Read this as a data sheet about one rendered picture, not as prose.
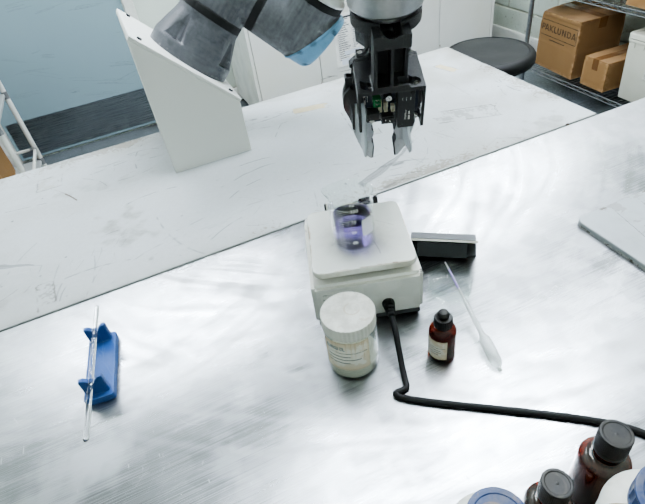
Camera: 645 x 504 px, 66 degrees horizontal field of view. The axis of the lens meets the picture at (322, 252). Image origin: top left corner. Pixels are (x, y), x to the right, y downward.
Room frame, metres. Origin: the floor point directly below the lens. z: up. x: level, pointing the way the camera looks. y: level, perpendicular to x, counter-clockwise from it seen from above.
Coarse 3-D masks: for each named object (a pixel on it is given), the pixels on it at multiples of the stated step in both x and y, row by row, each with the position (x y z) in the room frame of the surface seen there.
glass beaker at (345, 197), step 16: (336, 192) 0.48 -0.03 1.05; (352, 192) 0.48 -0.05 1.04; (368, 192) 0.44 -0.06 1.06; (336, 208) 0.44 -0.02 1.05; (352, 208) 0.43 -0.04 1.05; (368, 208) 0.44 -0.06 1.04; (336, 224) 0.44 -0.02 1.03; (352, 224) 0.43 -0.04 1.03; (368, 224) 0.44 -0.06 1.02; (336, 240) 0.45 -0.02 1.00; (352, 240) 0.43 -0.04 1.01; (368, 240) 0.44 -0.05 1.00
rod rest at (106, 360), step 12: (108, 336) 0.44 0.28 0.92; (96, 348) 0.43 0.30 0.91; (108, 348) 0.42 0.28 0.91; (96, 360) 0.41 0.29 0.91; (108, 360) 0.41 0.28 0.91; (96, 372) 0.39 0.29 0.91; (108, 372) 0.39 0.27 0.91; (84, 384) 0.36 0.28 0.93; (96, 384) 0.36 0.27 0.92; (108, 384) 0.36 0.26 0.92; (84, 396) 0.36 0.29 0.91; (96, 396) 0.35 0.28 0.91; (108, 396) 0.35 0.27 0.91
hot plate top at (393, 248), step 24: (312, 216) 0.52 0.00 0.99; (384, 216) 0.50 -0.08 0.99; (312, 240) 0.47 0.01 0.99; (384, 240) 0.45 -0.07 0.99; (408, 240) 0.44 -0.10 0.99; (312, 264) 0.43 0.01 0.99; (336, 264) 0.42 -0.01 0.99; (360, 264) 0.42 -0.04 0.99; (384, 264) 0.41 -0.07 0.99; (408, 264) 0.41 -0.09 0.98
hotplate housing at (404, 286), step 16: (368, 272) 0.42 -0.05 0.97; (384, 272) 0.42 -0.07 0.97; (400, 272) 0.41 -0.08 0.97; (416, 272) 0.41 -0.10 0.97; (320, 288) 0.41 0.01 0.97; (336, 288) 0.41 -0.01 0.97; (352, 288) 0.41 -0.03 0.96; (368, 288) 0.41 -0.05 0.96; (384, 288) 0.41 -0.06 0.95; (400, 288) 0.41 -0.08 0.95; (416, 288) 0.41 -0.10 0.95; (320, 304) 0.41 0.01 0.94; (384, 304) 0.40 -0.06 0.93; (400, 304) 0.41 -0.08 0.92; (416, 304) 0.41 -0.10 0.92
